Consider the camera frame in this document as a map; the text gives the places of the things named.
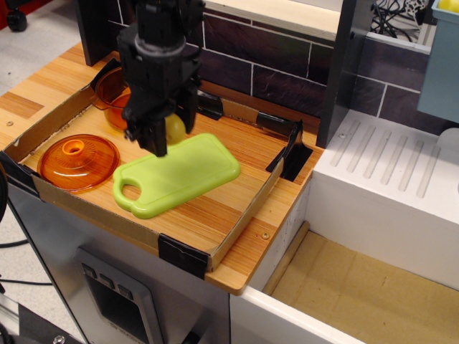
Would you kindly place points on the teal blue bin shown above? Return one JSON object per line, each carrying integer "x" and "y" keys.
{"x": 439, "y": 94}

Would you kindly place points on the orange transparent pot lid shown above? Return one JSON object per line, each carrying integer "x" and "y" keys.
{"x": 79, "y": 162}

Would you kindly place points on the silver toy oven front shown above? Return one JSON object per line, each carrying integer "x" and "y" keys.
{"x": 117, "y": 292}

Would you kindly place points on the yellow toy potato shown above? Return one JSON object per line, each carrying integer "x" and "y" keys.
{"x": 175, "y": 129}

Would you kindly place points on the white toy sink unit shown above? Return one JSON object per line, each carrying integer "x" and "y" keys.
{"x": 370, "y": 254}

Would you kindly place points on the black caster wheel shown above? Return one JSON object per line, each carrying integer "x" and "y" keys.
{"x": 16, "y": 19}

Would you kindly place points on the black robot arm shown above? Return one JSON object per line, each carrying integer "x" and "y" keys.
{"x": 160, "y": 21}

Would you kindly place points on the orange transparent plastic pot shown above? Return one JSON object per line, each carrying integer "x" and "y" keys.
{"x": 111, "y": 95}

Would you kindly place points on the cardboard fence with black tape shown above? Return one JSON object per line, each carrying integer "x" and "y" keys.
{"x": 55, "y": 103}

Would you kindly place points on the yellow object in bin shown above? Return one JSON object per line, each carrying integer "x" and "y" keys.
{"x": 449, "y": 5}

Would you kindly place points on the green plastic cutting board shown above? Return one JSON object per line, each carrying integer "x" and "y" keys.
{"x": 149, "y": 186}

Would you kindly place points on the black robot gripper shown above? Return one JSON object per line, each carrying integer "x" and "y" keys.
{"x": 163, "y": 80}

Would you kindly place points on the dark grey shelf frame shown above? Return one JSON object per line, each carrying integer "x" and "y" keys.
{"x": 248, "y": 66}

